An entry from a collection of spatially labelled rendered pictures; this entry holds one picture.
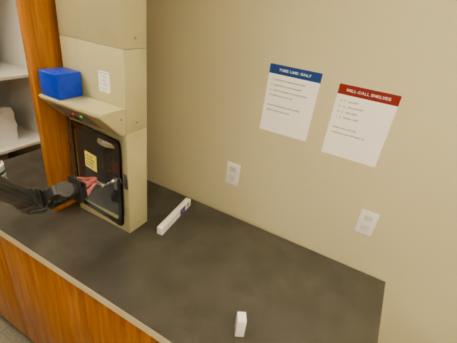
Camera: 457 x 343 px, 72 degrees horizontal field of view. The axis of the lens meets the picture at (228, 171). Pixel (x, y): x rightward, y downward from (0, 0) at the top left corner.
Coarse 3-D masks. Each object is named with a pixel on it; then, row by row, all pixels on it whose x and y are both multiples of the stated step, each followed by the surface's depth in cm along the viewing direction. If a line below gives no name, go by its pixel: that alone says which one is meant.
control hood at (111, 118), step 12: (84, 96) 120; (72, 108) 110; (84, 108) 108; (96, 108) 110; (108, 108) 111; (120, 108) 113; (96, 120) 110; (108, 120) 108; (120, 120) 113; (120, 132) 115
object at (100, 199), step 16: (80, 128) 127; (80, 144) 131; (96, 144) 125; (112, 144) 119; (80, 160) 135; (112, 160) 122; (80, 176) 140; (96, 176) 133; (112, 176) 126; (96, 192) 137; (112, 192) 130; (96, 208) 142; (112, 208) 134
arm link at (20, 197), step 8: (0, 176) 85; (0, 184) 83; (8, 184) 87; (16, 184) 93; (0, 192) 85; (8, 192) 87; (16, 192) 91; (24, 192) 97; (32, 192) 102; (0, 200) 90; (8, 200) 92; (16, 200) 94; (24, 200) 97; (32, 200) 100; (40, 200) 107; (16, 208) 100; (24, 208) 101; (32, 208) 103
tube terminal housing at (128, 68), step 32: (64, 64) 120; (96, 64) 112; (128, 64) 107; (96, 96) 118; (128, 96) 112; (96, 128) 125; (128, 128) 117; (128, 160) 123; (128, 192) 130; (128, 224) 138
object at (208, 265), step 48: (48, 240) 130; (96, 240) 133; (144, 240) 137; (192, 240) 140; (240, 240) 144; (288, 240) 148; (96, 288) 112; (144, 288) 115; (192, 288) 117; (240, 288) 120; (288, 288) 123; (336, 288) 126; (384, 288) 129; (192, 336) 101; (288, 336) 105; (336, 336) 107
